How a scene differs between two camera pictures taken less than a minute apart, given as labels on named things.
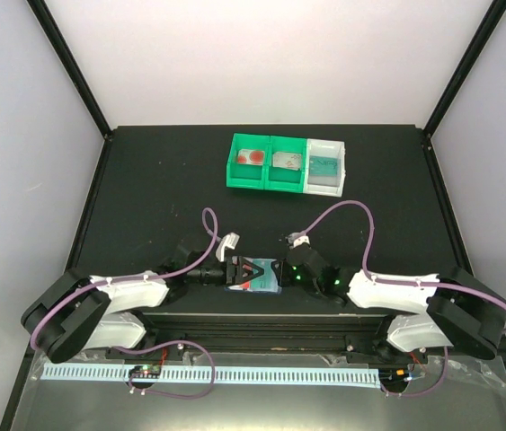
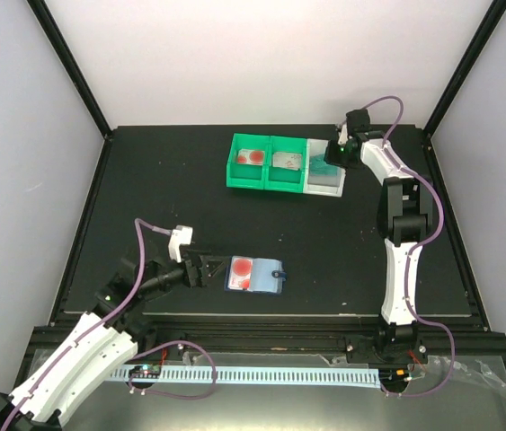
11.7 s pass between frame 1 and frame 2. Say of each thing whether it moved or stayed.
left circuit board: stayed
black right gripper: moved
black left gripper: moved
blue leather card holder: stayed
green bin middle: stayed
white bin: stayed
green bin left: stayed
